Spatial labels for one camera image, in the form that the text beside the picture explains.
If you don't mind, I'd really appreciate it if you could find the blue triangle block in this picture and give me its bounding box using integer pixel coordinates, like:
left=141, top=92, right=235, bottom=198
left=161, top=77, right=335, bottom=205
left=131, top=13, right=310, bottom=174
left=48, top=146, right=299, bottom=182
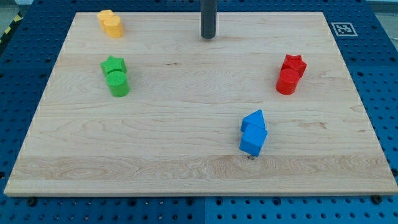
left=241, top=110, right=266, bottom=132

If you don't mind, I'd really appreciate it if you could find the red star block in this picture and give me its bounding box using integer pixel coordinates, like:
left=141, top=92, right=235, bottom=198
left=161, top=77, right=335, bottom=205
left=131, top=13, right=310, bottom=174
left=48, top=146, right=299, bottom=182
left=281, top=54, right=307, bottom=78

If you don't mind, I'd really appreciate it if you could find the red cylinder block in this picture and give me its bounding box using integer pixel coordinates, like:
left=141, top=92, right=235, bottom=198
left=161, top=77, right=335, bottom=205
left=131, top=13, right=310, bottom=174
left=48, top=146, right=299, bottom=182
left=275, top=68, right=300, bottom=95

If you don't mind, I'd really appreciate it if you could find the green star block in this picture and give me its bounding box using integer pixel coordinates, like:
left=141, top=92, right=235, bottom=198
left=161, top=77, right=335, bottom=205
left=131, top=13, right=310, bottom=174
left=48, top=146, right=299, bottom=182
left=100, top=55, right=127, bottom=76

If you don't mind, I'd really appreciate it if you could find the light wooden board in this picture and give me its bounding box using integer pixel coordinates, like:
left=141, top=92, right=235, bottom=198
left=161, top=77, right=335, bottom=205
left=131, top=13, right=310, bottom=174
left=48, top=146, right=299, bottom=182
left=4, top=12, right=397, bottom=197

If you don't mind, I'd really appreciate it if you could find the yellow rounded block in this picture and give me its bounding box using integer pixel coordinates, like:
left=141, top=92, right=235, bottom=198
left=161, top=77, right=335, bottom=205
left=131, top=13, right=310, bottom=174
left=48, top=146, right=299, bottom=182
left=103, top=16, right=124, bottom=38

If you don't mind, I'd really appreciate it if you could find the yellow black hazard tape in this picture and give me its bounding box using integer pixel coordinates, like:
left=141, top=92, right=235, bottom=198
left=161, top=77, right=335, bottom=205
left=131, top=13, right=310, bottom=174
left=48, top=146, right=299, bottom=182
left=1, top=12, right=24, bottom=45

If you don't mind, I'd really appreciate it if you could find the green cylinder block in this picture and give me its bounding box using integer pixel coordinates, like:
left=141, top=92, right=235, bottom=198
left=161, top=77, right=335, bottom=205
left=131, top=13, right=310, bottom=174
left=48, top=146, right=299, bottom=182
left=106, top=71, right=130, bottom=97

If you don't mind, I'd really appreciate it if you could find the yellow heart block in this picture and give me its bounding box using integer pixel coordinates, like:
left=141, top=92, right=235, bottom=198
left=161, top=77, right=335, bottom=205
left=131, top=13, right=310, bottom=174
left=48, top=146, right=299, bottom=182
left=97, top=9, right=114, bottom=31

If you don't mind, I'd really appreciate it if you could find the black bolt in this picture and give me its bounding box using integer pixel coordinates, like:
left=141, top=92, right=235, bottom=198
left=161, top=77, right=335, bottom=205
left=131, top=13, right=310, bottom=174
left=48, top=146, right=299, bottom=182
left=371, top=195, right=383, bottom=205
left=26, top=197, right=37, bottom=207

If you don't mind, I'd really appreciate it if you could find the black bolt front right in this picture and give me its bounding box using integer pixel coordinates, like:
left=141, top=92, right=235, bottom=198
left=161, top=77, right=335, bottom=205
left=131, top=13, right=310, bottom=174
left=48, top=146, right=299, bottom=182
left=371, top=195, right=383, bottom=205

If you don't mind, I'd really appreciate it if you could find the blue cube block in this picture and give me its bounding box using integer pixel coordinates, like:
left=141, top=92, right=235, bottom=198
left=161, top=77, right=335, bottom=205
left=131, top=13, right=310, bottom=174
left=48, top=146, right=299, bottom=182
left=239, top=124, right=268, bottom=157

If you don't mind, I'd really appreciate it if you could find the white fiducial marker tag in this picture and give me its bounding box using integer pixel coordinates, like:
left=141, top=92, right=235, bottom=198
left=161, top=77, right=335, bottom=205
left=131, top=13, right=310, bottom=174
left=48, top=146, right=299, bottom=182
left=331, top=22, right=358, bottom=37

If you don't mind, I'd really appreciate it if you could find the black bolt front left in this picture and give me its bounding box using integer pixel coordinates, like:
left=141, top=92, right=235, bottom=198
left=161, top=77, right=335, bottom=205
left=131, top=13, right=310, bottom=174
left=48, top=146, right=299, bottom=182
left=26, top=197, right=37, bottom=207

